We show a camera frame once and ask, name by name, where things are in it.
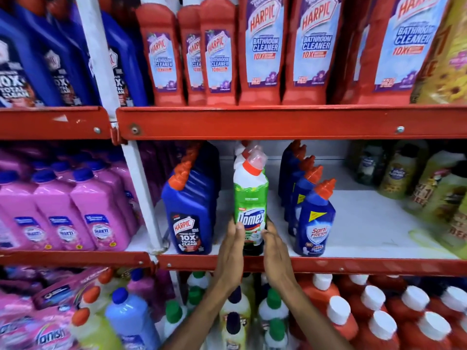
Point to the person's right hand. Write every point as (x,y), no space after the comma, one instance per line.
(277,262)

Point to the person's left hand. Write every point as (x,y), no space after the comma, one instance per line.
(229,258)

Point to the person's left fingers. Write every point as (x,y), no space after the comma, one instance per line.
(233,238)

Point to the person's right fingers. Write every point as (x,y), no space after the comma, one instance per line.
(272,240)

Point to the green white toilet cleaner bottle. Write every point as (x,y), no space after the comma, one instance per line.
(251,195)

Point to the person's left forearm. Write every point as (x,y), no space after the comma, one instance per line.
(199,320)

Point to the person's right forearm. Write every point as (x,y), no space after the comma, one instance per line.
(312,320)

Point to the blue bottle yellow triangle label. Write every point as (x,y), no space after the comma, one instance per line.
(315,222)
(302,189)
(286,160)
(293,174)

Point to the dark blue bottle orange cap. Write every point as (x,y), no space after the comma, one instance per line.
(208,178)
(189,218)
(211,153)

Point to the yellow bottle dark blue cap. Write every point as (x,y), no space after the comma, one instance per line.
(235,300)
(233,335)

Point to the group of white bottles green caps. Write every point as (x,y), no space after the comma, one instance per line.
(273,313)

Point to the white bottle with red cap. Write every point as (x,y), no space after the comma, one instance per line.
(239,153)
(252,150)

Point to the long red shelf beam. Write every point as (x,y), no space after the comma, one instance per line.
(292,122)
(365,266)

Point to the white shelf board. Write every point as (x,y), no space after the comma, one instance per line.
(368,222)

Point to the purple bottle blue cap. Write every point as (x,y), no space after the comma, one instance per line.
(140,284)

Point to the group of dark purple bottles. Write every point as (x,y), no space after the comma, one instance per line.
(153,167)

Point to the light blue bottle blue cap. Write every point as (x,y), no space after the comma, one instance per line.
(131,320)

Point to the group of orange bottles white caps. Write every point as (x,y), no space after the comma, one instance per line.
(394,317)

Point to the yellow-green bottle orange cap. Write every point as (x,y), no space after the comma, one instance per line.
(93,297)
(91,331)

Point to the short red shelf beam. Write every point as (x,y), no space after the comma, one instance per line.
(73,258)
(51,123)

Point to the group of pink cleaner bottles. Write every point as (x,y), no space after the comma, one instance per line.
(73,211)

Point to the group of yellow-green cleaner bottles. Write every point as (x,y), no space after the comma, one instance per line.
(430,182)

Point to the row of red cleaner bottles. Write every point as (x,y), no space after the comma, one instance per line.
(262,50)

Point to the large blue cleaner bottle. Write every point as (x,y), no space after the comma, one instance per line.
(62,65)
(22,69)
(122,65)

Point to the pile of pink refill pouches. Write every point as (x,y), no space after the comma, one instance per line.
(33,317)

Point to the yellow floral cleaner bottle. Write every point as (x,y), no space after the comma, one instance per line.
(445,65)

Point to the white shelf upright post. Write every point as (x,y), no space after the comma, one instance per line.
(105,69)

